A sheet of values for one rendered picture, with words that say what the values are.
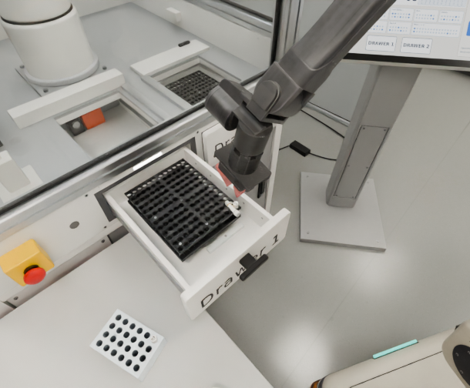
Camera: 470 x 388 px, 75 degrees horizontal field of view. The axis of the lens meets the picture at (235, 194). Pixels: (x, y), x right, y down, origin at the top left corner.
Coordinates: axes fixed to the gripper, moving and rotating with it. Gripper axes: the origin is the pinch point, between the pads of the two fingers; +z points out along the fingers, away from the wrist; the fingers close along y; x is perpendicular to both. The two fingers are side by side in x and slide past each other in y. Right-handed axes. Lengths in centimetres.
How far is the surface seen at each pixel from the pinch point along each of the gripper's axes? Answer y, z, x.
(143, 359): 14.0, 19.3, -32.1
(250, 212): 3.7, 10.3, 4.4
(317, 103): -61, 98, 160
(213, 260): 7.3, 12.4, -9.7
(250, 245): 11.5, 1.8, -5.0
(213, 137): -20.0, 9.9, 11.6
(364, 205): 19, 86, 105
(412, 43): -7, -7, 81
